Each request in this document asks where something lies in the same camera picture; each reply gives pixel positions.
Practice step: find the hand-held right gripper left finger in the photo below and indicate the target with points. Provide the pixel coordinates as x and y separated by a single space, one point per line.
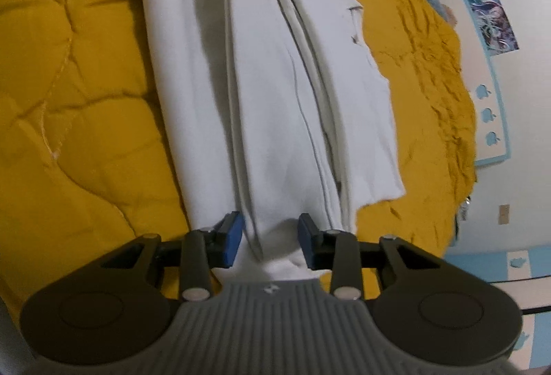
230 238

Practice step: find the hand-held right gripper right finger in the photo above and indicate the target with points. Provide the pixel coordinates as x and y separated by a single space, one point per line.
306 238

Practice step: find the white long-sleeve sweatshirt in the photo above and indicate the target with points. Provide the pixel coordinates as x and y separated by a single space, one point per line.
267 99

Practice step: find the yellow quilted blanket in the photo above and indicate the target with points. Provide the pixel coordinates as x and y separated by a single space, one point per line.
86 99

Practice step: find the blue and white wardrobe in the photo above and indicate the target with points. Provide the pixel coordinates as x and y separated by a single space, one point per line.
529 263

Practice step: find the white and blue headboard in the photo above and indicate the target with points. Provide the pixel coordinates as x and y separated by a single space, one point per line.
478 65

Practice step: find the wall switch plate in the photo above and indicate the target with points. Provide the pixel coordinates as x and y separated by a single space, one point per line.
504 214

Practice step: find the pale blue anime wall poster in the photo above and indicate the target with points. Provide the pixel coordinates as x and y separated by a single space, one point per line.
495 24

